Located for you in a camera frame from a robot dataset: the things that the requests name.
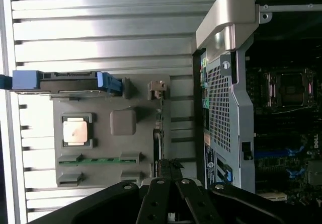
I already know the open black PC case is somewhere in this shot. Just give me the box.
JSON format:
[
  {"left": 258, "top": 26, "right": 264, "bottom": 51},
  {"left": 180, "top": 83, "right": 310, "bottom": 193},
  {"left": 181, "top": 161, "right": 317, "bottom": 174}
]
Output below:
[{"left": 192, "top": 0, "right": 322, "bottom": 216}]

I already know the CPU chip with metal lid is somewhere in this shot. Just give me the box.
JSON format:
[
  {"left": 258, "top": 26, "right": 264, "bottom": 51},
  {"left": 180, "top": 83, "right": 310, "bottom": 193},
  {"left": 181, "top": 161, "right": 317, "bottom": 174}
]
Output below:
[{"left": 62, "top": 118, "right": 88, "bottom": 146}]

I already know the blue case latch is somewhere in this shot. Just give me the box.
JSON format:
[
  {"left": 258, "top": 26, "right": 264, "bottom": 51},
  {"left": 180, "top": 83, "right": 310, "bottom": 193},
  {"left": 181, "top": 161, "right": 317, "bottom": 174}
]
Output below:
[{"left": 222, "top": 165, "right": 234, "bottom": 182}]

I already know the hard disk in blue caddy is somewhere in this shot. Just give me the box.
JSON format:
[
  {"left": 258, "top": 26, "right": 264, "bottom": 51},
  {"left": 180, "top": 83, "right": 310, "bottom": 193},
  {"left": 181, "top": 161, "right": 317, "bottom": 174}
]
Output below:
[{"left": 0, "top": 69, "right": 124, "bottom": 100}]

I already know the green RAM stick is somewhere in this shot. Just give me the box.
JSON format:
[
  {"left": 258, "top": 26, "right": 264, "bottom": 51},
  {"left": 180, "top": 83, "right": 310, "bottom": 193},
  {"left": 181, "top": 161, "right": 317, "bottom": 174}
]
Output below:
[{"left": 59, "top": 157, "right": 141, "bottom": 165}]

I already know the blue expansion slot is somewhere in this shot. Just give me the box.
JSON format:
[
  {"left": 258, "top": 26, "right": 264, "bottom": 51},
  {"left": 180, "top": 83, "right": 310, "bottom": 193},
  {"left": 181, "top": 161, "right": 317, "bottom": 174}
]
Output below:
[{"left": 254, "top": 145, "right": 305, "bottom": 158}]

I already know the CPU socket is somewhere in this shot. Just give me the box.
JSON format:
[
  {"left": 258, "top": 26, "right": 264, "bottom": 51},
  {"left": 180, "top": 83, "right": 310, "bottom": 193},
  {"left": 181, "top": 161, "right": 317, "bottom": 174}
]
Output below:
[{"left": 266, "top": 69, "right": 315, "bottom": 108}]

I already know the grey parts rack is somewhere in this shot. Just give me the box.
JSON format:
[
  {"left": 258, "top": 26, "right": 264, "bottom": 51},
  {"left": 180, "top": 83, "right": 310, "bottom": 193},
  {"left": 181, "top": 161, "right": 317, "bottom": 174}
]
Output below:
[{"left": 49, "top": 73, "right": 172, "bottom": 188}]

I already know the green motherboard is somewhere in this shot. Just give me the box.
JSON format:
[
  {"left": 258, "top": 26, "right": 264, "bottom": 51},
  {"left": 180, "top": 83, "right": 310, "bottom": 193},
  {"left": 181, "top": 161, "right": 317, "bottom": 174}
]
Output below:
[{"left": 245, "top": 65, "right": 322, "bottom": 209}]

